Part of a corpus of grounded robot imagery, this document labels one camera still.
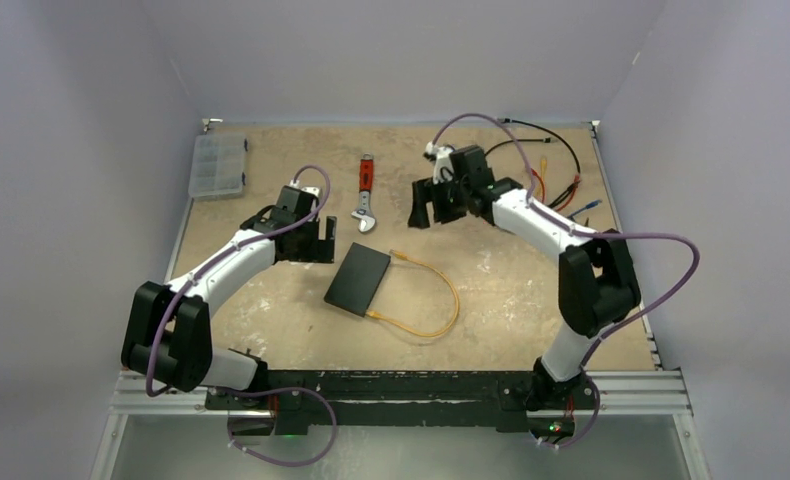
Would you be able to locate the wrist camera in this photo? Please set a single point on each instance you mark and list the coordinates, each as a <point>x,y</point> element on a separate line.
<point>313,190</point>
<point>439,157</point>

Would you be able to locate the black braided cable teal plug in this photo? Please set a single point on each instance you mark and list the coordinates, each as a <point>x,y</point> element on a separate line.
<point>558,166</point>

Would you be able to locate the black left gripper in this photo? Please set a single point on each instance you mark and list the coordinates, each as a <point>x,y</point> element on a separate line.
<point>319,250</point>

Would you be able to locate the silver adjustable wrench red handle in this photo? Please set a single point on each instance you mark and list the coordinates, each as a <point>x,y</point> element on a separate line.
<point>363,212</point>

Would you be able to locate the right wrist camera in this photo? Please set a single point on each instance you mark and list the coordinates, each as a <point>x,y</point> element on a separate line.
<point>439,157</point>

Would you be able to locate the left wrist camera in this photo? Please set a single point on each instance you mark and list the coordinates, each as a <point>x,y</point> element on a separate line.
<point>313,190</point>

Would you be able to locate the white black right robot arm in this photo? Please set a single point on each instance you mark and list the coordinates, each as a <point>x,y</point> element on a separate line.
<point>597,285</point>

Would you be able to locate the clear plastic organizer box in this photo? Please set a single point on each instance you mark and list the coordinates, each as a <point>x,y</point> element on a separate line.
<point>218,166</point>

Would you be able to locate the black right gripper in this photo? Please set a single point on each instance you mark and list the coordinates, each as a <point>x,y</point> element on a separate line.
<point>426,191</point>

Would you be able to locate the black network switch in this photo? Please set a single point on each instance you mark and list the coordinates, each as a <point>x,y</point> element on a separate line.
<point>357,279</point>

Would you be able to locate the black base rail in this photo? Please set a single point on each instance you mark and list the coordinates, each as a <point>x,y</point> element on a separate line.
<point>507,401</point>

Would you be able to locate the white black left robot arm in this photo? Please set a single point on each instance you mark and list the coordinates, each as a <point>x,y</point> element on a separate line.
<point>168,336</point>

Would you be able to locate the aluminium frame rail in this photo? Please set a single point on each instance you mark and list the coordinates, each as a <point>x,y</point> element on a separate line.
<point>617,393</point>

